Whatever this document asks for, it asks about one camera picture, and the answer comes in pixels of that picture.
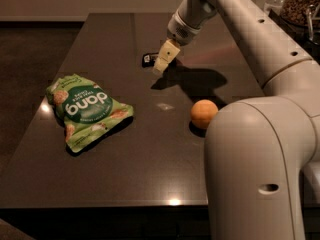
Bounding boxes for green rice chip bag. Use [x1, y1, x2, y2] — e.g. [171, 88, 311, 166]
[46, 74, 134, 153]

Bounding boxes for orange round fruit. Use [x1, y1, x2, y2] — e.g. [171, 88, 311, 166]
[190, 100, 218, 130]

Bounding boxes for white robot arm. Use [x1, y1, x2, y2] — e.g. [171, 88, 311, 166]
[155, 0, 320, 240]

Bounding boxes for black rxbar chocolate bar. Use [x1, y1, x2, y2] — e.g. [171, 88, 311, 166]
[142, 53, 158, 68]

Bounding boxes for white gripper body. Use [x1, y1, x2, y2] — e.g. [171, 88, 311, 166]
[167, 12, 200, 46]

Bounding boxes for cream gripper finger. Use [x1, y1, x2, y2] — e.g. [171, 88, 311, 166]
[158, 39, 180, 64]
[152, 57, 169, 75]

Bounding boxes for glass jar of granola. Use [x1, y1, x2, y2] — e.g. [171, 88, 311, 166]
[280, 0, 320, 27]

